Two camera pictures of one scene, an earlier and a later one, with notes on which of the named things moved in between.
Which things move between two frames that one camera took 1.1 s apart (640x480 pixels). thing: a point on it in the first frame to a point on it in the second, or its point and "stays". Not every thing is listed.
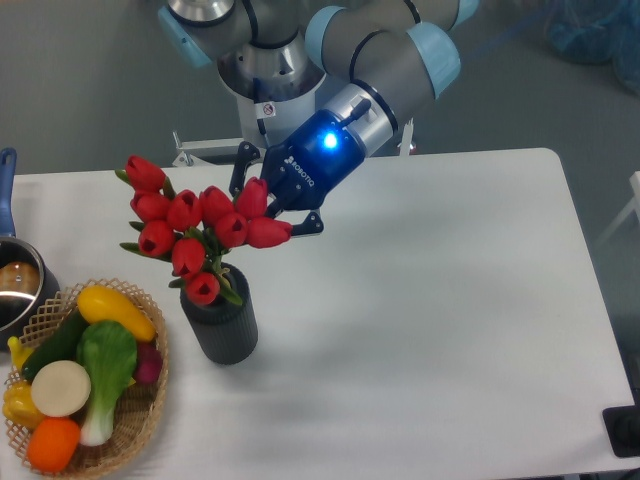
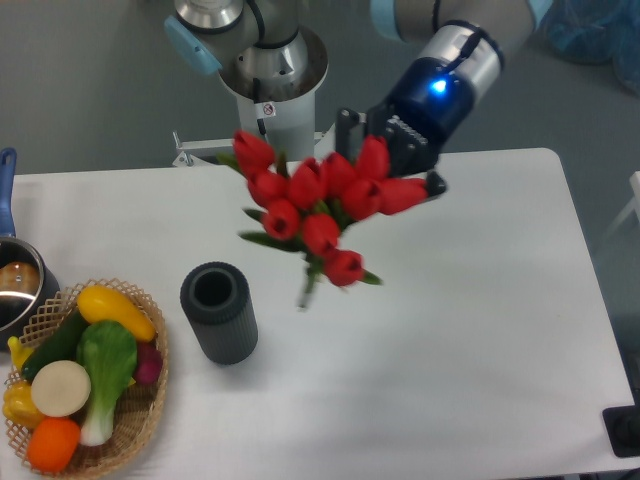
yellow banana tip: (19, 352) stays
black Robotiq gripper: (304, 172) to (428, 106)
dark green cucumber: (60, 346) stays
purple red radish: (149, 362) stays
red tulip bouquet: (196, 228) to (306, 203)
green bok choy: (108, 353) stays
